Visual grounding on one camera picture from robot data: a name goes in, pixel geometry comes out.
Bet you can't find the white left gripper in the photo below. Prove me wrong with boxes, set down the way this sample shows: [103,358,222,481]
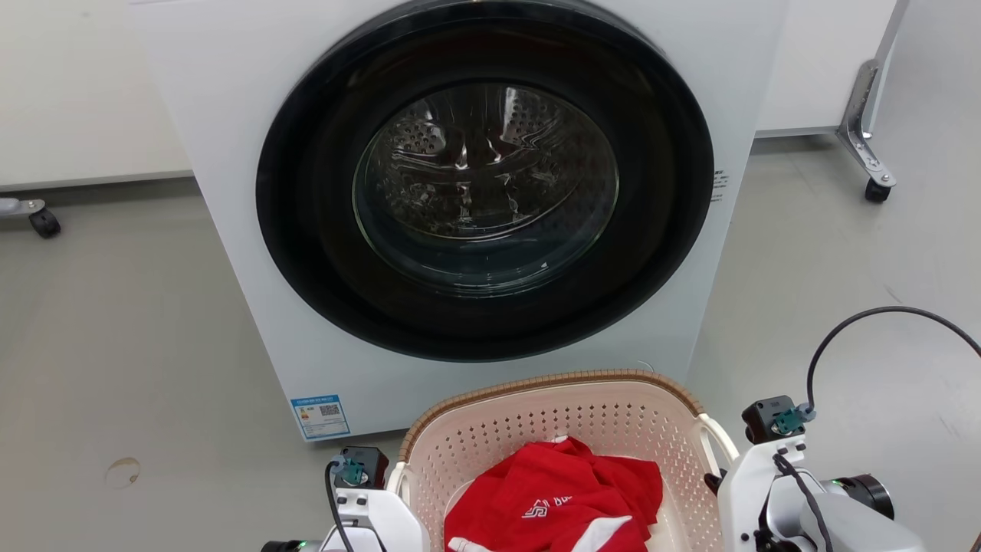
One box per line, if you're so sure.
[320,489,431,552]

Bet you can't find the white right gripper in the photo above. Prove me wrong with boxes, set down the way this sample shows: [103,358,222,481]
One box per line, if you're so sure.
[703,437,812,552]

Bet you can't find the pink perforated laundry basket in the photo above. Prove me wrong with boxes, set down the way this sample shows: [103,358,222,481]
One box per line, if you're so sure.
[386,370,740,552]

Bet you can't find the blue energy label sticker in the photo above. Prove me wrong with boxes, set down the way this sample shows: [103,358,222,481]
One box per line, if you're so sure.
[290,395,352,441]

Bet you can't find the red garment with white print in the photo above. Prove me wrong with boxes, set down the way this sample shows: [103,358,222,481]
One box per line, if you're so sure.
[444,436,664,552]

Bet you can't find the black round washer door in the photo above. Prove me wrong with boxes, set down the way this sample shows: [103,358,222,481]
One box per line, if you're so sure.
[255,0,716,363]

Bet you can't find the white front-load washing machine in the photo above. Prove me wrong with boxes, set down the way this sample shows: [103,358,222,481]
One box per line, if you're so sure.
[130,0,790,443]

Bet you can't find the thin black left gripper cable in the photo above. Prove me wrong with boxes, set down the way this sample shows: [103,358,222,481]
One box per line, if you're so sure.
[325,458,355,552]

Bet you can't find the short black right gripper cable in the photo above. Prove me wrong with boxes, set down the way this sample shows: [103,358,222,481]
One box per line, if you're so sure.
[773,454,835,552]

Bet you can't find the long looping black cable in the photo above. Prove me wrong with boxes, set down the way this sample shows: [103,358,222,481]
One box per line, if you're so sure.
[805,306,981,415]

